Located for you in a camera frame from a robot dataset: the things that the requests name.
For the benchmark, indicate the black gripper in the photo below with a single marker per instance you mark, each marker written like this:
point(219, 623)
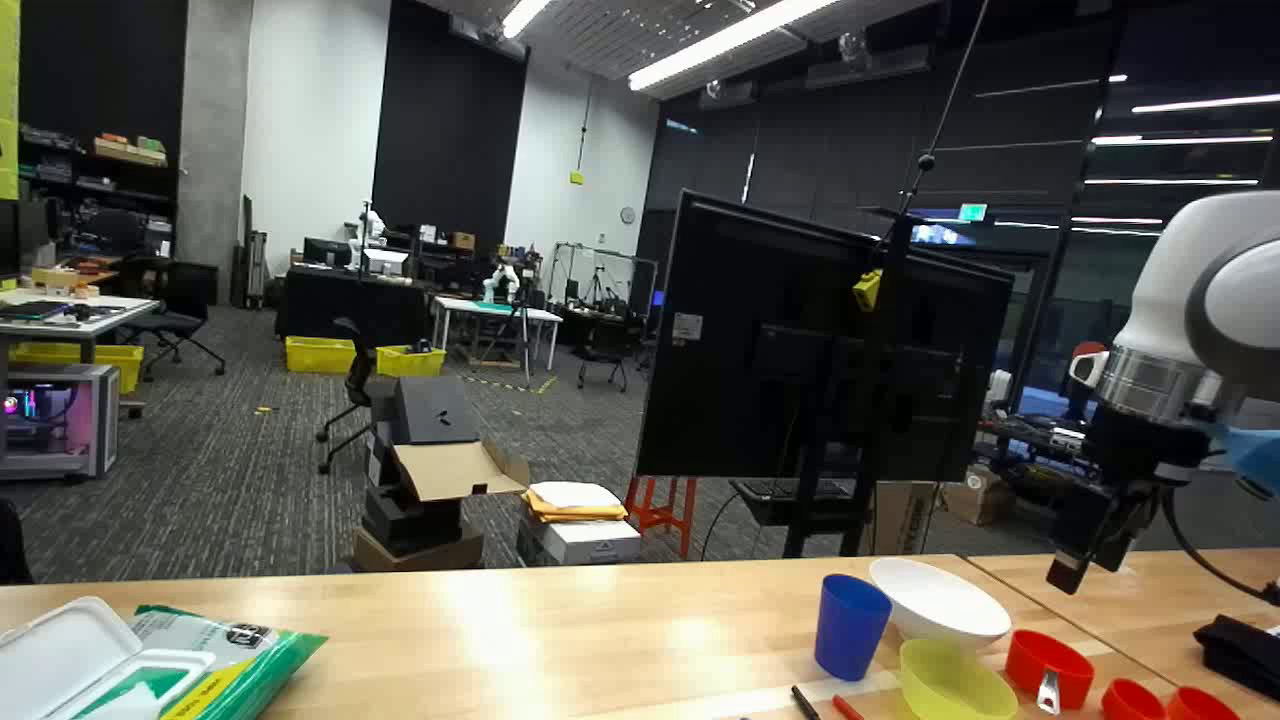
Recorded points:
point(1132, 445)

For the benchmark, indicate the red capped clear pen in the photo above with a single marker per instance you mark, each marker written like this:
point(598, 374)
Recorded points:
point(847, 711)

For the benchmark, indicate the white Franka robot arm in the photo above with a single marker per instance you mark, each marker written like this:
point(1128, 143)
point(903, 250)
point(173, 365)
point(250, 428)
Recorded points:
point(1200, 287)

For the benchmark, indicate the thin black pen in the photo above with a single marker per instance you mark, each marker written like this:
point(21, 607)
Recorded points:
point(806, 702)

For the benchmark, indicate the large red measuring cup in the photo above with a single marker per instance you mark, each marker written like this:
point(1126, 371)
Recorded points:
point(1050, 662)

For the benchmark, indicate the white bowl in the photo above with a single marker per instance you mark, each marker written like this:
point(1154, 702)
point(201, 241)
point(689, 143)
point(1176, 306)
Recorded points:
point(940, 601)

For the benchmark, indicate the small red measuring cup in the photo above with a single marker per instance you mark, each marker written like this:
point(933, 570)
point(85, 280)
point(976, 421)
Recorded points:
point(1128, 702)

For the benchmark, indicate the yellow-green plastic bowl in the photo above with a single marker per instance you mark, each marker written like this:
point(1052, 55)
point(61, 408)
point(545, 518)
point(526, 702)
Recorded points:
point(948, 683)

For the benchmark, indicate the medium red measuring cup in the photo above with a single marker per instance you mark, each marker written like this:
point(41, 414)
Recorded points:
point(1200, 704)

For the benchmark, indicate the blue plastic cup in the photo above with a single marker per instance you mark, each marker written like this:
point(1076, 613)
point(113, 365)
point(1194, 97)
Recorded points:
point(849, 624)

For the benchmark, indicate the black monitor stand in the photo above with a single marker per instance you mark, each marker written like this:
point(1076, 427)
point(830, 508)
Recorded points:
point(866, 442)

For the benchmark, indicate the large black monitor panel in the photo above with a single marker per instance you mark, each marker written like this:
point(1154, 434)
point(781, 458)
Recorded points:
point(763, 344)

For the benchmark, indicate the orange metal stool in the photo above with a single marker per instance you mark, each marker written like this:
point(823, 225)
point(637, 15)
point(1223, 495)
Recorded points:
point(662, 512)

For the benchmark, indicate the white flat box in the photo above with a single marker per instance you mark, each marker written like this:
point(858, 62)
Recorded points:
point(584, 540)

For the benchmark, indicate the yellow paper envelope stack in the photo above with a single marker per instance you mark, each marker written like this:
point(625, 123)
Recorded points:
point(573, 500)

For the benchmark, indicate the ceiling light strip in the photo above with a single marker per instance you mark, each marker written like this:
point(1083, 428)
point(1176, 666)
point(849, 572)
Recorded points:
point(726, 41)

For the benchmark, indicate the open cardboard box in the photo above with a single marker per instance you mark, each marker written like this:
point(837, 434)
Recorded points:
point(445, 471)

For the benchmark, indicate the yellow storage bin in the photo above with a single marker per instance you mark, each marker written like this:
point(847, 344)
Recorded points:
point(82, 363)
point(409, 363)
point(322, 353)

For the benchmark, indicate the green wet wipes pack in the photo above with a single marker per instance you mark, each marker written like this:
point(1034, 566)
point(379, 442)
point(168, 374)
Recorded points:
point(163, 666)

